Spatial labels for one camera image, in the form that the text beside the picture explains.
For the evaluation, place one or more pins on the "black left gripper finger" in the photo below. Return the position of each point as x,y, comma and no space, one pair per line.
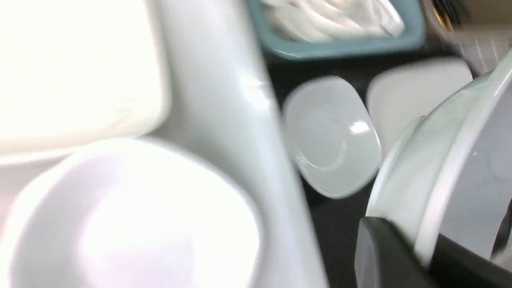
384,260

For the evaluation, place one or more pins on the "small white bowl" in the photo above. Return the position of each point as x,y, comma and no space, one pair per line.
449,172
331,137

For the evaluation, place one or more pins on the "large white square plate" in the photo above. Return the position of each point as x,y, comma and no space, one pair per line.
402,94

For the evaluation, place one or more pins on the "black serving tray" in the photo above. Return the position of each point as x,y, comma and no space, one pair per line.
336,221

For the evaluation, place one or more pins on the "teal plastic bin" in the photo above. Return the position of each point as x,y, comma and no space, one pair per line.
411,39

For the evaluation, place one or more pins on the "large white plastic bin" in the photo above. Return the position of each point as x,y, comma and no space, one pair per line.
224,110

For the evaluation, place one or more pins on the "brown plastic bin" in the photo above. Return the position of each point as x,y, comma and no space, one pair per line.
484,37

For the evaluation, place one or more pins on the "pile of white spoons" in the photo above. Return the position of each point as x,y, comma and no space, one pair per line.
316,21

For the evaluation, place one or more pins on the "pile of black chopsticks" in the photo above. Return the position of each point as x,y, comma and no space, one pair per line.
450,12

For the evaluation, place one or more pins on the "stack of small white bowls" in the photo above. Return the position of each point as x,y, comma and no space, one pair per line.
131,213

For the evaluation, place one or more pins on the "stack of white square plates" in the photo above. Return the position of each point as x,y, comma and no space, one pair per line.
77,71

